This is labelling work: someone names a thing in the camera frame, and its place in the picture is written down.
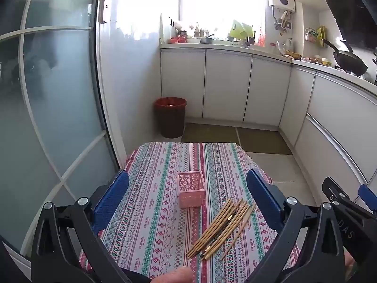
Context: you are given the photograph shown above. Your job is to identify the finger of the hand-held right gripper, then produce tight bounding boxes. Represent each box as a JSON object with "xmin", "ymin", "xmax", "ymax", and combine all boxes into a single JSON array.
[
  {"xmin": 358, "ymin": 184, "xmax": 377, "ymax": 213},
  {"xmin": 322, "ymin": 177, "xmax": 377, "ymax": 267}
]

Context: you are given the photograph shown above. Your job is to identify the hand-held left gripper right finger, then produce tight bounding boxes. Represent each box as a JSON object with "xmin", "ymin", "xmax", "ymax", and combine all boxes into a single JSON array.
[{"xmin": 246, "ymin": 169, "xmax": 346, "ymax": 283}]

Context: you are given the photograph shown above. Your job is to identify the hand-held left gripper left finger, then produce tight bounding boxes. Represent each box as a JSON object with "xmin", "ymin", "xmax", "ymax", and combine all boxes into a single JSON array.
[{"xmin": 31, "ymin": 169, "xmax": 148, "ymax": 283}]

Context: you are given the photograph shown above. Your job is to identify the pile of bamboo chopsticks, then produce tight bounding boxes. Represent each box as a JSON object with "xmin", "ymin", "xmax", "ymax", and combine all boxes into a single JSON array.
[{"xmin": 186, "ymin": 198, "xmax": 257, "ymax": 261}]

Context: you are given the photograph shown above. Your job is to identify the pink plastic basket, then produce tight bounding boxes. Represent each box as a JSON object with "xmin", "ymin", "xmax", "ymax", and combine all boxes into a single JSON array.
[{"xmin": 176, "ymin": 170, "xmax": 206, "ymax": 208}]

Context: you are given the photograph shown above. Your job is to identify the person's right hand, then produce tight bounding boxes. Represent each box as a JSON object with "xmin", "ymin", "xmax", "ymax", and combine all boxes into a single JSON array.
[{"xmin": 344, "ymin": 249, "xmax": 355, "ymax": 269}]

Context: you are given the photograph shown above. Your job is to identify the patterned striped tablecloth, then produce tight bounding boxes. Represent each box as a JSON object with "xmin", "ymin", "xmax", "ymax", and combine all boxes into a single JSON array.
[{"xmin": 78, "ymin": 141, "xmax": 301, "ymax": 280}]

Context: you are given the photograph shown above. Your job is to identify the olive floor mat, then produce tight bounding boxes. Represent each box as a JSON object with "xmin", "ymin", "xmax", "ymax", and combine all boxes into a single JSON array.
[
  {"xmin": 237, "ymin": 127, "xmax": 293, "ymax": 156},
  {"xmin": 180, "ymin": 123, "xmax": 240, "ymax": 145}
]

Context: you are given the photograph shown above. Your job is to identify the red and brown trash bin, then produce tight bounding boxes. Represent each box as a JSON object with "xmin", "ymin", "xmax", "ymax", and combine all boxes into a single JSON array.
[{"xmin": 153, "ymin": 97, "xmax": 187, "ymax": 139}]

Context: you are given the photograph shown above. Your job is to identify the frosted glass door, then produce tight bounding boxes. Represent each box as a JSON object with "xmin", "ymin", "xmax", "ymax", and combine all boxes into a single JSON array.
[{"xmin": 0, "ymin": 0, "xmax": 124, "ymax": 254}]

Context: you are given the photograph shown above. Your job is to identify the white kitchen cabinets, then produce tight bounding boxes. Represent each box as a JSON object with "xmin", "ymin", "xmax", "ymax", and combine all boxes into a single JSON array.
[{"xmin": 160, "ymin": 47, "xmax": 377, "ymax": 213}]

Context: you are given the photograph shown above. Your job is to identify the black wok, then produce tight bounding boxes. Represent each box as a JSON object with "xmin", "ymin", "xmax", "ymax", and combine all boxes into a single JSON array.
[{"xmin": 322, "ymin": 38, "xmax": 369, "ymax": 76}]

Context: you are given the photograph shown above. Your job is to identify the glass pitcher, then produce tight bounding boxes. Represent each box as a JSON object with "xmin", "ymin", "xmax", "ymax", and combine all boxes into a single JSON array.
[{"xmin": 275, "ymin": 41, "xmax": 291, "ymax": 55}]

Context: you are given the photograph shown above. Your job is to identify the yellow packets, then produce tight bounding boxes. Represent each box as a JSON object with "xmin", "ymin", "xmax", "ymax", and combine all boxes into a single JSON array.
[{"xmin": 305, "ymin": 26, "xmax": 327, "ymax": 48}]

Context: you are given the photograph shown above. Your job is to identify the yellow-green plastic bag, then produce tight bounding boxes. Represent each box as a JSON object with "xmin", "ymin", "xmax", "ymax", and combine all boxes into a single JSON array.
[{"xmin": 228, "ymin": 20, "xmax": 254, "ymax": 40}]

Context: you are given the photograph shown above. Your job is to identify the black range hood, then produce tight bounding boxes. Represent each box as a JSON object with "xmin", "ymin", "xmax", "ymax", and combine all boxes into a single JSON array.
[{"xmin": 312, "ymin": 0, "xmax": 377, "ymax": 50}]

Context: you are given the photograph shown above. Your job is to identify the bright window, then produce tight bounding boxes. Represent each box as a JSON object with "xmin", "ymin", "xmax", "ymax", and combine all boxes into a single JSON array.
[{"xmin": 110, "ymin": 0, "xmax": 268, "ymax": 40}]

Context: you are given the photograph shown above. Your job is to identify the metal door handle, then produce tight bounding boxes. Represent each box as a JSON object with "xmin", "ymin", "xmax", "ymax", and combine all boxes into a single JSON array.
[{"xmin": 98, "ymin": 0, "xmax": 120, "ymax": 24}]

